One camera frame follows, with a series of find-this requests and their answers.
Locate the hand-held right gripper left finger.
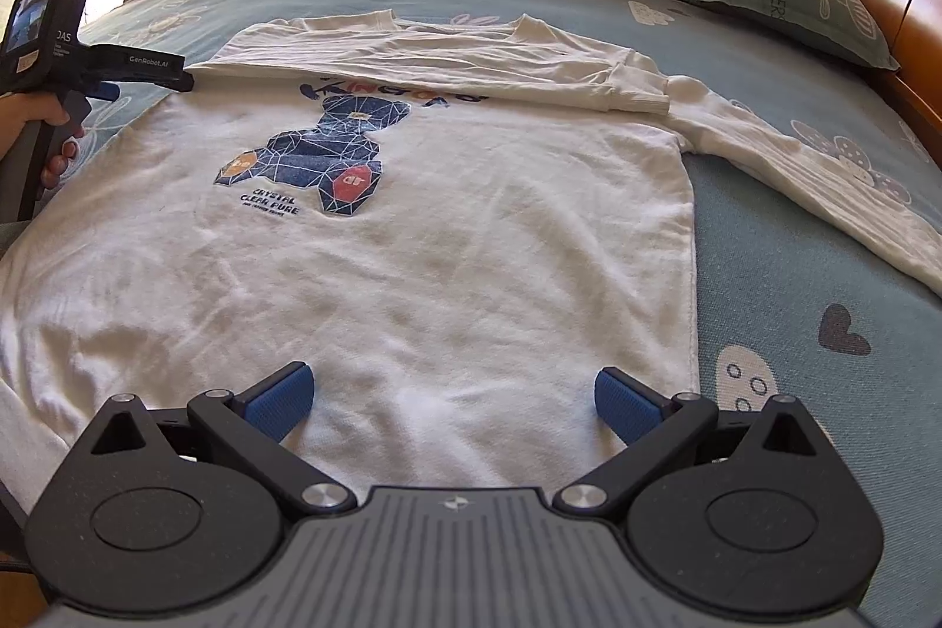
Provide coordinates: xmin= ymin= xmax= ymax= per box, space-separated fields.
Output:
xmin=88 ymin=359 xmax=358 ymax=515

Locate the person's left hand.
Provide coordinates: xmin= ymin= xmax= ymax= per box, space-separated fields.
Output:
xmin=0 ymin=91 xmax=88 ymax=191

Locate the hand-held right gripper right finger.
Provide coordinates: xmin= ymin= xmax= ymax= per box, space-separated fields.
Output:
xmin=552 ymin=365 xmax=820 ymax=515

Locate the white printed sweatshirt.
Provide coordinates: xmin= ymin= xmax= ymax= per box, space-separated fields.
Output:
xmin=0 ymin=10 xmax=942 ymax=497

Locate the blue floral bed sheet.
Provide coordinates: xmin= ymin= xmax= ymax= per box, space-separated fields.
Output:
xmin=0 ymin=0 xmax=942 ymax=628

